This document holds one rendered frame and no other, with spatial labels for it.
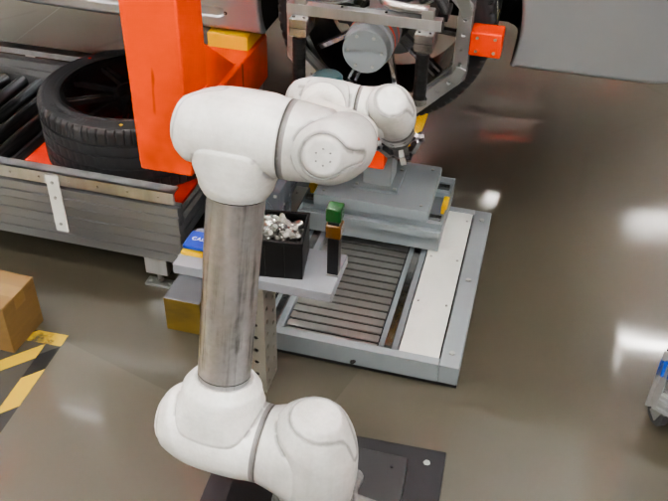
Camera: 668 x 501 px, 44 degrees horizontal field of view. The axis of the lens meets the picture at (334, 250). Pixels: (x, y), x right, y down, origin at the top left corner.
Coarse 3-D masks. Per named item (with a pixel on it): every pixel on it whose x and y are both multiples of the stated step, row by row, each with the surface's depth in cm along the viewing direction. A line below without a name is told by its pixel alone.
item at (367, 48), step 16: (352, 32) 227; (368, 32) 226; (384, 32) 229; (400, 32) 239; (352, 48) 230; (368, 48) 228; (384, 48) 227; (352, 64) 232; (368, 64) 231; (384, 64) 230
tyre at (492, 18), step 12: (480, 0) 236; (492, 0) 236; (480, 12) 238; (492, 12) 238; (492, 24) 240; (480, 60) 246; (468, 72) 249; (468, 84) 252; (444, 96) 256; (456, 96) 256; (432, 108) 259
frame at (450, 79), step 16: (464, 0) 228; (288, 16) 245; (464, 16) 231; (288, 32) 248; (464, 32) 234; (288, 48) 250; (464, 48) 236; (320, 64) 257; (464, 64) 239; (448, 80) 243; (432, 96) 248
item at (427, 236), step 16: (448, 192) 299; (304, 208) 293; (320, 208) 292; (432, 208) 294; (448, 208) 298; (320, 224) 289; (352, 224) 286; (368, 224) 284; (384, 224) 282; (400, 224) 286; (416, 224) 285; (432, 224) 283; (384, 240) 286; (400, 240) 284; (416, 240) 283; (432, 240) 281
